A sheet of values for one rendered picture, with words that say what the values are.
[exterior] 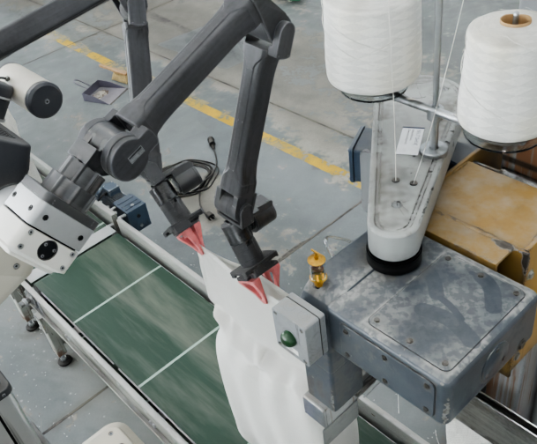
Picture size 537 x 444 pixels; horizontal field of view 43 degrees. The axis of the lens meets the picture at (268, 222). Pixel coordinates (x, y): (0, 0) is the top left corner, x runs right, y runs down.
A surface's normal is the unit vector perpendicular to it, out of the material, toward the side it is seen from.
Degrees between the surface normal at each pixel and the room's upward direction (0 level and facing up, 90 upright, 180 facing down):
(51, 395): 0
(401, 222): 0
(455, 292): 0
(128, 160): 94
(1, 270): 90
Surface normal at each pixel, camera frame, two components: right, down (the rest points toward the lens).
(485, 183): -0.12, -0.77
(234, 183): -0.68, 0.22
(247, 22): 0.59, 0.60
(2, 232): -0.47, -0.42
